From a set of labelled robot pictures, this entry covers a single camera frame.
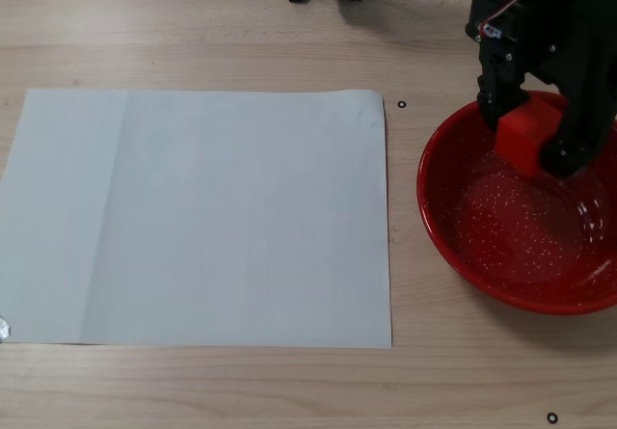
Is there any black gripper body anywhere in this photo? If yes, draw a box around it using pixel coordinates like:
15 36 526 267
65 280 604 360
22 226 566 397
464 0 617 112

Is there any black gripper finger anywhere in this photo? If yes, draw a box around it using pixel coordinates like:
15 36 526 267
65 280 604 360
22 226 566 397
475 75 525 134
542 98 617 179

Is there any red cube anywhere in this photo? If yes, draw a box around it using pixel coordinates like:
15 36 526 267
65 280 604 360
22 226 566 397
495 102 563 179

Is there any red speckled bowl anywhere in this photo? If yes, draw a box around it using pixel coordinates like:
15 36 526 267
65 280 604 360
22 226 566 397
416 90 617 317

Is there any white paper sheet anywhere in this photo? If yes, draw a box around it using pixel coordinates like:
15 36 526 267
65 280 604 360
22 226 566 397
0 89 394 351

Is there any red white servo wire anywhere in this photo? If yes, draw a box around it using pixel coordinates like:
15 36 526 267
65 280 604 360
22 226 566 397
478 0 549 40

